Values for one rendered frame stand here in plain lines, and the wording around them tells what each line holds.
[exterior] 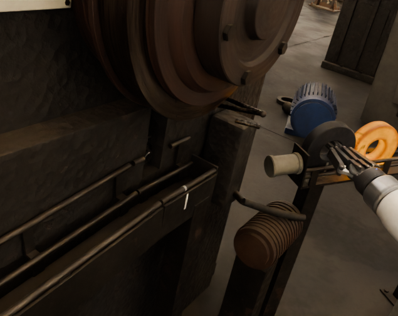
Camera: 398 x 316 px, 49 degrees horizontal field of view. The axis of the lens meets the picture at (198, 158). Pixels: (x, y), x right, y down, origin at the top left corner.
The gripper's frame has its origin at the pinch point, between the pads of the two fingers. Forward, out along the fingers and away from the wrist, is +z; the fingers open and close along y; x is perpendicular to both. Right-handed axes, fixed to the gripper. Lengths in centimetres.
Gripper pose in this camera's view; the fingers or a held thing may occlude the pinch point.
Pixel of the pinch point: (330, 142)
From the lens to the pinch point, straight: 125.4
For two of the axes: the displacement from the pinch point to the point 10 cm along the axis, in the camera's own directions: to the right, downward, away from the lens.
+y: 9.3, -0.2, 3.7
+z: -3.2, -5.6, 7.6
